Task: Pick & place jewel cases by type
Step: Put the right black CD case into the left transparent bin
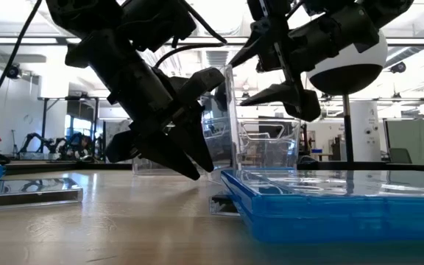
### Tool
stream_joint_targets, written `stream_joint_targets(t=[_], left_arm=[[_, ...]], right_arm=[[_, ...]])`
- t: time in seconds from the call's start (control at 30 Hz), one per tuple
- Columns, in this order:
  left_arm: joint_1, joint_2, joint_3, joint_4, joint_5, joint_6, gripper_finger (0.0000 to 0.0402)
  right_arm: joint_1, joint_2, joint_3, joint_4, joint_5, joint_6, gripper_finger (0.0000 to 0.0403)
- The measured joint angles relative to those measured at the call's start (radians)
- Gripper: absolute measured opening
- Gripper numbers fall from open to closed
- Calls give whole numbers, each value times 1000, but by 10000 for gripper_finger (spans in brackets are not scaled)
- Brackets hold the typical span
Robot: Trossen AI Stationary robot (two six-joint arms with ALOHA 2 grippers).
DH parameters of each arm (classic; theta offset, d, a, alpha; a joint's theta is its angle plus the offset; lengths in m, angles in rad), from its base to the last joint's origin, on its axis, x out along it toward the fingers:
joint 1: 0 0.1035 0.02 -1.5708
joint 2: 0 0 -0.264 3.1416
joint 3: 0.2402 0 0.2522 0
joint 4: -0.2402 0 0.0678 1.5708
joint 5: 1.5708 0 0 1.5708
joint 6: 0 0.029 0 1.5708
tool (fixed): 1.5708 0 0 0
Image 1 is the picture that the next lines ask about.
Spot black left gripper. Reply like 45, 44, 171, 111
64, 29, 216, 181

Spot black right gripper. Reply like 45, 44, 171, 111
227, 6, 381, 123

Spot clear plastic bin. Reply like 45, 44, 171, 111
132, 121, 235, 176
238, 118, 302, 171

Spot white globe table lamp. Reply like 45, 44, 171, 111
305, 29, 389, 165

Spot white round pillar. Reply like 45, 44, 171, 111
350, 101, 381, 163

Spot background black robot arms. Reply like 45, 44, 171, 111
18, 131, 101, 162

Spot black metal rack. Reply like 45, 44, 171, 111
38, 96, 101, 155

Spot grey office chair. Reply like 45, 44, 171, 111
388, 147, 414, 165

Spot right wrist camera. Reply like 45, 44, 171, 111
247, 0, 283, 22

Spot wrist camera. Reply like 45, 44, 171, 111
177, 67, 226, 107
247, 0, 283, 22

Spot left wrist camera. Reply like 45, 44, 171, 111
177, 67, 226, 107

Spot grey partition wall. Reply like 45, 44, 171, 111
383, 118, 424, 165

